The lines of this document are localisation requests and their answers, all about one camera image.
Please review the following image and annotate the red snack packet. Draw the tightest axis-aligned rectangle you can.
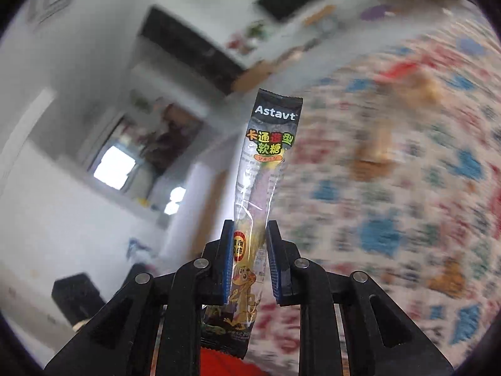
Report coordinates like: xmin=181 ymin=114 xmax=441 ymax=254
xmin=378 ymin=63 xmax=411 ymax=83

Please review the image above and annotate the red flower bouquet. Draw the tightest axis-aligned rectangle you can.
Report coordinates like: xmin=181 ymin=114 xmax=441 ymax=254
xmin=227 ymin=35 xmax=249 ymax=53

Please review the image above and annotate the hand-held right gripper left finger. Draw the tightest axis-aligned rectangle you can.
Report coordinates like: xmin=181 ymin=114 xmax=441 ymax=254
xmin=43 ymin=220 xmax=235 ymax=376

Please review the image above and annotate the long clear gummy candy packet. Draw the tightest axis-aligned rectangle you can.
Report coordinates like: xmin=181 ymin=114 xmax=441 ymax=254
xmin=200 ymin=88 xmax=304 ymax=361

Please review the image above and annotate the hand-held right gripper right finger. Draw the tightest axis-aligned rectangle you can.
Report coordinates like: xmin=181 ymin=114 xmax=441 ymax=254
xmin=266 ymin=220 xmax=455 ymax=376

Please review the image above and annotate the printed blanket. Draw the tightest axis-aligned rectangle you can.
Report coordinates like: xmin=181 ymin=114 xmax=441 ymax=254
xmin=250 ymin=19 xmax=501 ymax=376

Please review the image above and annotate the bushy green potted plant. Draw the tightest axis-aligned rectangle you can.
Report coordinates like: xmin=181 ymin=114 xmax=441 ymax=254
xmin=246 ymin=21 xmax=269 ymax=40

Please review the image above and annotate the bread loaf in clear bag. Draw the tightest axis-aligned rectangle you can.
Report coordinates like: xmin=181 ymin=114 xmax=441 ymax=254
xmin=399 ymin=68 xmax=447 ymax=106

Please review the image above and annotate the white television cabinet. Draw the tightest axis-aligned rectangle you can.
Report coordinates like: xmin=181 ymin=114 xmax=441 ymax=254
xmin=219 ymin=4 xmax=353 ymax=67

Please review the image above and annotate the purple stool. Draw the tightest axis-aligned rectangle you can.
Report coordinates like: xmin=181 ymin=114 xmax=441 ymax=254
xmin=360 ymin=4 xmax=396 ymax=22

